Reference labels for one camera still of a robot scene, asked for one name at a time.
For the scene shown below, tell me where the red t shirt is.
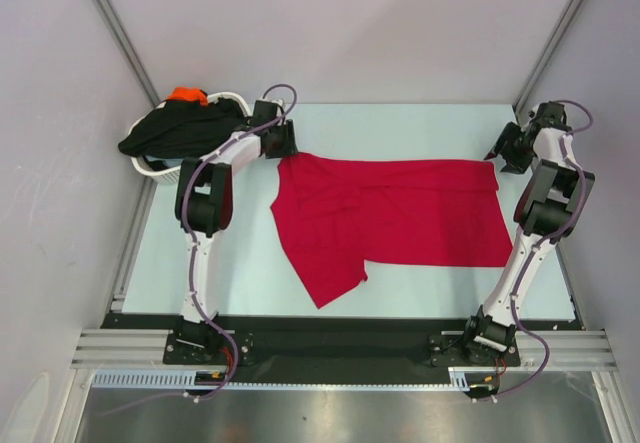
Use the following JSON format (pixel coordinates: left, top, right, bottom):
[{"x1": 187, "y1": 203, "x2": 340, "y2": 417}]
[{"x1": 271, "y1": 153, "x2": 513, "y2": 308}]

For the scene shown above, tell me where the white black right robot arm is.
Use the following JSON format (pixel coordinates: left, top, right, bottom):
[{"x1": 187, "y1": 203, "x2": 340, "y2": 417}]
[{"x1": 461, "y1": 99, "x2": 595, "y2": 364}]

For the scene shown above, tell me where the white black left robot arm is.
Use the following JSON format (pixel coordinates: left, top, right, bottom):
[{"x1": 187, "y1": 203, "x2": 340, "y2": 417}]
[{"x1": 175, "y1": 99, "x2": 297, "y2": 325}]

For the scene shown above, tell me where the orange t shirt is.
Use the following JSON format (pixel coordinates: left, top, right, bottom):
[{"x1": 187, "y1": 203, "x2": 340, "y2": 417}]
[{"x1": 166, "y1": 86, "x2": 209, "y2": 106}]

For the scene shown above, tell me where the black t shirt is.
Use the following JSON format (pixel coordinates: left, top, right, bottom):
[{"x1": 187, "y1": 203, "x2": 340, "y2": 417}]
[{"x1": 118, "y1": 98, "x2": 248, "y2": 159}]

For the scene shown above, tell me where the light blue t shirt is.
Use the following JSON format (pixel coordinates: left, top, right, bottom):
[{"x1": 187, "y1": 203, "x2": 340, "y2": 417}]
[{"x1": 144, "y1": 158, "x2": 182, "y2": 172}]

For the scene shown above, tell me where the white plastic laundry basket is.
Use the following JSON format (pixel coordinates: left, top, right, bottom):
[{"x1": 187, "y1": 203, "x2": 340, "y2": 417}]
[{"x1": 118, "y1": 87, "x2": 250, "y2": 185}]

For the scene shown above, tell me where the right aluminium corner post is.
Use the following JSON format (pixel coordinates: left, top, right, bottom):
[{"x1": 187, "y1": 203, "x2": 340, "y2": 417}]
[{"x1": 512, "y1": 0, "x2": 586, "y2": 115}]

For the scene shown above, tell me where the aluminium corner post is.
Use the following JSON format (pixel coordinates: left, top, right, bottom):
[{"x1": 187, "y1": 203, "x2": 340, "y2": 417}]
[
  {"x1": 512, "y1": 0, "x2": 586, "y2": 115},
  {"x1": 92, "y1": 0, "x2": 161, "y2": 106}
]

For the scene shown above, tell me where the aluminium front rail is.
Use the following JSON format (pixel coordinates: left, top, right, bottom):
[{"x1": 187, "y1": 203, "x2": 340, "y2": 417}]
[{"x1": 71, "y1": 329, "x2": 617, "y2": 372}]

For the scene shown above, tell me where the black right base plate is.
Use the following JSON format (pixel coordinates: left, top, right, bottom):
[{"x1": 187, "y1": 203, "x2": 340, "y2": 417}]
[{"x1": 426, "y1": 332, "x2": 521, "y2": 367}]

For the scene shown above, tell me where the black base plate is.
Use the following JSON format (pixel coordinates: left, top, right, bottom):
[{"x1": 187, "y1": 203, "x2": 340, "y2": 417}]
[
  {"x1": 426, "y1": 332, "x2": 521, "y2": 367},
  {"x1": 162, "y1": 331, "x2": 257, "y2": 366}
]

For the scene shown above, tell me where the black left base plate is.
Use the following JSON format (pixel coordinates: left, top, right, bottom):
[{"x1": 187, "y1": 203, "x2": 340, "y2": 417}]
[{"x1": 162, "y1": 331, "x2": 257, "y2": 366}]

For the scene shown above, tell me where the left aluminium corner post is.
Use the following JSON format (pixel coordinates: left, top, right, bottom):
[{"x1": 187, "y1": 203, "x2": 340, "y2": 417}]
[{"x1": 92, "y1": 0, "x2": 161, "y2": 106}]

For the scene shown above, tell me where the white slotted cable duct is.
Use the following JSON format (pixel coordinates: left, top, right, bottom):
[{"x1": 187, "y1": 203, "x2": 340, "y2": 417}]
[{"x1": 92, "y1": 368, "x2": 236, "y2": 388}]

